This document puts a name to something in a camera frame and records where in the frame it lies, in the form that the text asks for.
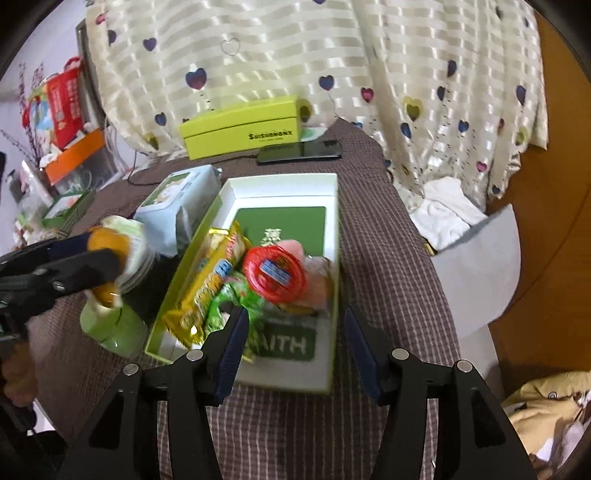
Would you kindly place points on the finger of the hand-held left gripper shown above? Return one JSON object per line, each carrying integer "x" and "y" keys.
{"x": 69, "y": 244}
{"x": 92, "y": 265}

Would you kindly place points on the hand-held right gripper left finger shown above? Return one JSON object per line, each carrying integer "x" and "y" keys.
{"x": 233, "y": 350}

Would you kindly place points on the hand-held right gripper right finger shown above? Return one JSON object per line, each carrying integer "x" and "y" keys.
{"x": 364, "y": 350}

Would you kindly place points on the green snack packet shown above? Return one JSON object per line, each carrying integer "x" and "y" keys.
{"x": 235, "y": 295}

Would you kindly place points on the long yellow snack bar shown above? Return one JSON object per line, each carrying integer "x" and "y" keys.
{"x": 198, "y": 300}

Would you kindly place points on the clear bread packet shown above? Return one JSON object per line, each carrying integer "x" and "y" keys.
{"x": 318, "y": 281}

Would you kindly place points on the red lid jelly cup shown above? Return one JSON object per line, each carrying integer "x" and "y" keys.
{"x": 272, "y": 272}

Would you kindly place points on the lime green box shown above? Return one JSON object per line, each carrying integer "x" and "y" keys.
{"x": 240, "y": 124}
{"x": 277, "y": 189}

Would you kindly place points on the person's left hand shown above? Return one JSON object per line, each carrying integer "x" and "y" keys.
{"x": 18, "y": 376}

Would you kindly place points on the green rimmed shallow box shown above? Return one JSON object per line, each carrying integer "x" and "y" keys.
{"x": 64, "y": 207}

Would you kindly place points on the lime green lidded jar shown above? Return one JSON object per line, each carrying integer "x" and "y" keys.
{"x": 120, "y": 332}

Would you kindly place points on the brown checked tablecloth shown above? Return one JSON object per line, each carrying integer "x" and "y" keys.
{"x": 392, "y": 277}

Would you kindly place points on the orange lid storage box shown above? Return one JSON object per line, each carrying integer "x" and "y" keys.
{"x": 76, "y": 150}

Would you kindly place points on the wet wipes pack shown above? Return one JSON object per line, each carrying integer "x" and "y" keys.
{"x": 175, "y": 203}

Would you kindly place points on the light grey sheet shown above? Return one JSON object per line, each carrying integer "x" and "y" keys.
{"x": 480, "y": 277}

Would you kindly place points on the colourful printed box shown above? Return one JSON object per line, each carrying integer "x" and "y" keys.
{"x": 39, "y": 110}

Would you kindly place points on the red packaging bag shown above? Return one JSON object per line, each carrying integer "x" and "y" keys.
{"x": 64, "y": 106}

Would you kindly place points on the white cloth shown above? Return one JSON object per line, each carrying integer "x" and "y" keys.
{"x": 443, "y": 207}

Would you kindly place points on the beige clothing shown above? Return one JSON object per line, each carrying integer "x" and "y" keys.
{"x": 540, "y": 406}

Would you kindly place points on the closed lime green box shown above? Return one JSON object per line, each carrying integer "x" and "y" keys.
{"x": 240, "y": 124}

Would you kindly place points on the black smartphone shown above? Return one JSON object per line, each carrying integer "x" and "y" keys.
{"x": 300, "y": 150}

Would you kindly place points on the heart print curtain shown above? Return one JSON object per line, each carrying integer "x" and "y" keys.
{"x": 323, "y": 55}

